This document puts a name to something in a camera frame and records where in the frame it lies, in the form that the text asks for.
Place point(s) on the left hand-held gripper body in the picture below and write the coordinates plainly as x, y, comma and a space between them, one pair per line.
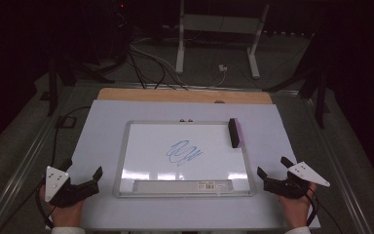
57, 182

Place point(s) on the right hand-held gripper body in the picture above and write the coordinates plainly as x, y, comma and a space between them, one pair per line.
292, 188

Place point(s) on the black and purple whiteboard eraser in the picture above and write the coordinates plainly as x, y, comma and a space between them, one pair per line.
234, 133

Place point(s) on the person's right hand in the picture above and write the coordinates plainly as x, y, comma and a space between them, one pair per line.
296, 211

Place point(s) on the person's left hand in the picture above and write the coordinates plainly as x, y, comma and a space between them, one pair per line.
65, 216

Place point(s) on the white framed whiteboard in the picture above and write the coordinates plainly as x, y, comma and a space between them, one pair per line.
149, 162

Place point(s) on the black tripod stand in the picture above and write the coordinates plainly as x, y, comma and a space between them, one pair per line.
69, 73
315, 87

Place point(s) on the wooden board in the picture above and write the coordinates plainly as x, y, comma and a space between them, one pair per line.
162, 95

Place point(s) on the white plug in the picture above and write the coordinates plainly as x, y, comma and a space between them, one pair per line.
222, 68

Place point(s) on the white metal stand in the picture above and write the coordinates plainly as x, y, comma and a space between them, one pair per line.
220, 23

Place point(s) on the metal floor rail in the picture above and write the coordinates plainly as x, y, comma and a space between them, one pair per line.
207, 87
16, 175
341, 169

